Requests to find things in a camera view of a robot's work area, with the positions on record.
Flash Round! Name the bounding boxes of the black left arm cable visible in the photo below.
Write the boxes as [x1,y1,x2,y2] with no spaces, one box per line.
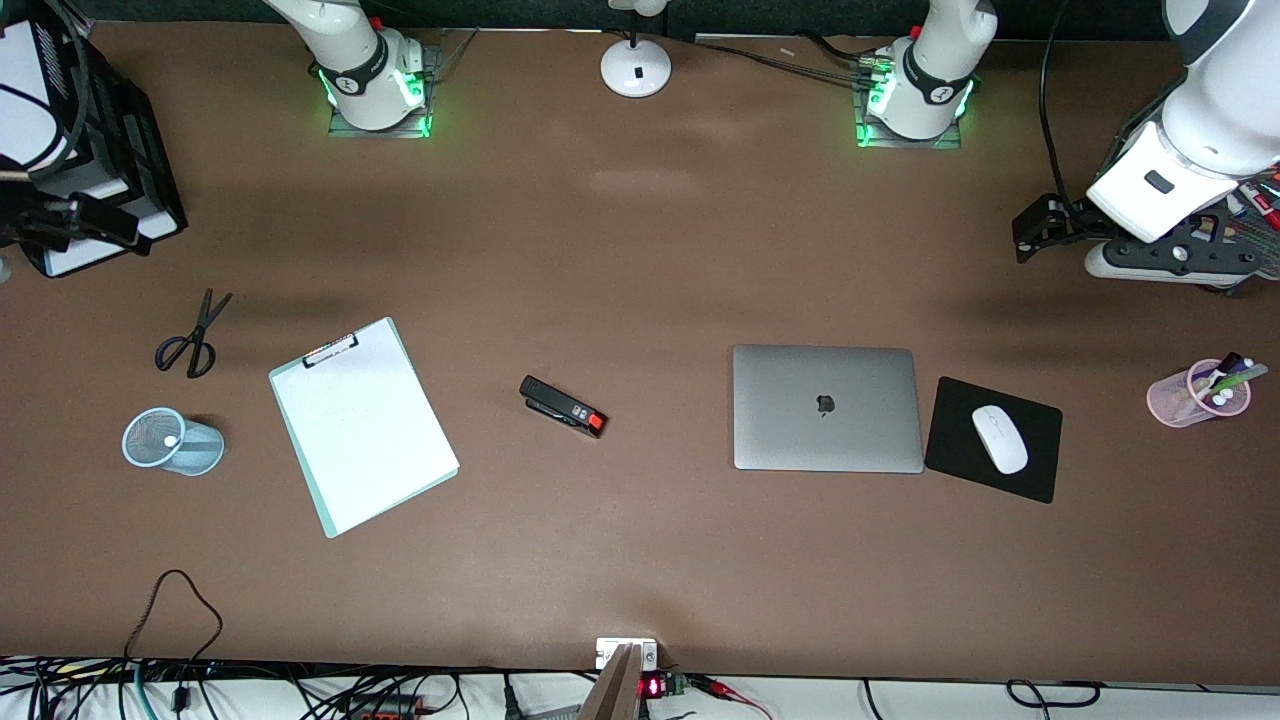
[1040,0,1073,199]

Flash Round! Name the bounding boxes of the pink translucent cup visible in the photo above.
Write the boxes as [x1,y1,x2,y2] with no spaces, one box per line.
[1146,358,1254,429]

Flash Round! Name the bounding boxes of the black wire mesh tray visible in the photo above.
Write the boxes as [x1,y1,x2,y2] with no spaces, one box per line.
[1115,95,1280,293]

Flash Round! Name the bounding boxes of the black scissors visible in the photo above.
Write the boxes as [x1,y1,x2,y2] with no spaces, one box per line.
[154,288,234,380]

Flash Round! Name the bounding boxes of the white marker with red cap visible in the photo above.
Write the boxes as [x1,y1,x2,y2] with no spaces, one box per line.
[1240,183,1280,233]

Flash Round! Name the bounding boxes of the black mouse pad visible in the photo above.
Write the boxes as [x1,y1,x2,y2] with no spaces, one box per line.
[924,376,1064,505]

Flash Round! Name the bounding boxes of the brown braided cable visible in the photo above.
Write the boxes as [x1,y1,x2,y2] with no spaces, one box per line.
[125,569,224,691]

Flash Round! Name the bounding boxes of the black base power cable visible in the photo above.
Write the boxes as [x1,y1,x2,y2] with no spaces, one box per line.
[695,38,886,91]

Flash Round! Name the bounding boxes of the black stacked paper tray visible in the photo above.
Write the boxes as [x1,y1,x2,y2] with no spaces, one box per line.
[0,18,188,279]

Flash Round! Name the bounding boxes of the black stapler with orange end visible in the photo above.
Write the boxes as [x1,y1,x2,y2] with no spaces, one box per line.
[519,375,609,439]

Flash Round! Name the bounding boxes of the light blue mesh cup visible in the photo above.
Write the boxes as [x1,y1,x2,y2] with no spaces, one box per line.
[121,406,226,478]

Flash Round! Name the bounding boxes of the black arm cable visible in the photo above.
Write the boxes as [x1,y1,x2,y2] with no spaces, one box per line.
[0,0,93,179]
[1040,0,1073,199]

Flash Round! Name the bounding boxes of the white paper sheet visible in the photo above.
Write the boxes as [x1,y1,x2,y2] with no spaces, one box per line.
[272,318,461,534]

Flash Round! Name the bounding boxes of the grey laptop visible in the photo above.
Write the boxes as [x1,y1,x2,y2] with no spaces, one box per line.
[732,344,926,475]

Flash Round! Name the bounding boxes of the white computer mouse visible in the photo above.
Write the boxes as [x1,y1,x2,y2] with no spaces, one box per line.
[971,404,1030,476]

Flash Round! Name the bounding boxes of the mint green clipboard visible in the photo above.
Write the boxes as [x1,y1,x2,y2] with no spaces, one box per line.
[268,316,461,540]

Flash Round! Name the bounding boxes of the white lamp base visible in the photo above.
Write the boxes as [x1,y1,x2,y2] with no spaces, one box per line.
[600,0,673,99]

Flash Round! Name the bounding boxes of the aluminium extrusion post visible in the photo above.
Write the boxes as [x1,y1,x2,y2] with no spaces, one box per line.
[580,638,661,720]

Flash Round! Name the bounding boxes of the red cable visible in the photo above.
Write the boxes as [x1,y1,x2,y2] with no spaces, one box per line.
[690,676,773,720]

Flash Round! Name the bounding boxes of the white paper stack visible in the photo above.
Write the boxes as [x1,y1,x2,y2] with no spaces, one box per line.
[0,25,63,166]
[45,205,181,278]

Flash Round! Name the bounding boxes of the orange black cable connector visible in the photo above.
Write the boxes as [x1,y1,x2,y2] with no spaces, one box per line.
[345,693,423,717]

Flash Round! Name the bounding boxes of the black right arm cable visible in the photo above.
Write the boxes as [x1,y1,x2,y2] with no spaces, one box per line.
[0,0,93,179]

